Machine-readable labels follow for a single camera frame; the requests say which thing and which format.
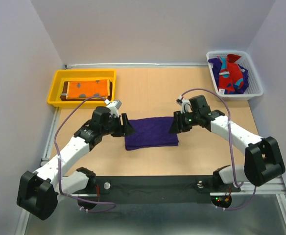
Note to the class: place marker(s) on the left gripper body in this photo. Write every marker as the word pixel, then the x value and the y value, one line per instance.
pixel 113 127

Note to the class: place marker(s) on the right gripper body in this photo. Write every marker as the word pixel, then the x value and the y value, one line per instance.
pixel 189 120

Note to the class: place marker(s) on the purple towel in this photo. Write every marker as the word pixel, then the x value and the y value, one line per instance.
pixel 215 62
pixel 151 132

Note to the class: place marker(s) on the orange towel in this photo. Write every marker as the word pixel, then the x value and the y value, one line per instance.
pixel 89 88

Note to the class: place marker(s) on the brown towel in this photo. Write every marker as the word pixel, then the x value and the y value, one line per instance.
pixel 64 90

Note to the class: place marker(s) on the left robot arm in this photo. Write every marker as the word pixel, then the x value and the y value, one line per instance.
pixel 40 191

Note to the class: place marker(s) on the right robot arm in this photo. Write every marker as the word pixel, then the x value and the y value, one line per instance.
pixel 263 161

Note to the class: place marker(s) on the red blue towel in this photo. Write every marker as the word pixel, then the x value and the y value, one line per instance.
pixel 231 79

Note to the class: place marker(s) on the yellow plastic tray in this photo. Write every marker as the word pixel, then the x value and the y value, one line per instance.
pixel 81 84

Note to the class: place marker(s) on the white plastic basket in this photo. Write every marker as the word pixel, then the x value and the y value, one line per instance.
pixel 254 90

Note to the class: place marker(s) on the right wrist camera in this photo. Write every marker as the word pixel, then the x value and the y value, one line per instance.
pixel 185 105

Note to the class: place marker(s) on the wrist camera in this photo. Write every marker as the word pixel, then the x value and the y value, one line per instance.
pixel 113 106
pixel 185 105

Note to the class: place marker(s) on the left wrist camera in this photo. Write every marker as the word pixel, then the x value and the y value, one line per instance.
pixel 113 106

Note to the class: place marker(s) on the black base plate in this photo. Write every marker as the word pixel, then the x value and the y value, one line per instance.
pixel 188 196

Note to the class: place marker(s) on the aluminium frame rail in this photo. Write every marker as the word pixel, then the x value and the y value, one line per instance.
pixel 280 189

